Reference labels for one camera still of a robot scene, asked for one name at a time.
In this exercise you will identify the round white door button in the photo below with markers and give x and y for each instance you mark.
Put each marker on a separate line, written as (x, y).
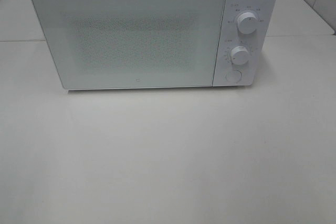
(233, 76)

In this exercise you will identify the white control knob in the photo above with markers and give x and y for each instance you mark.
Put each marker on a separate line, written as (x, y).
(239, 55)
(247, 23)

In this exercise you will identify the white microwave door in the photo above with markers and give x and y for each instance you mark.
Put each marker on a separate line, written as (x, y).
(126, 44)

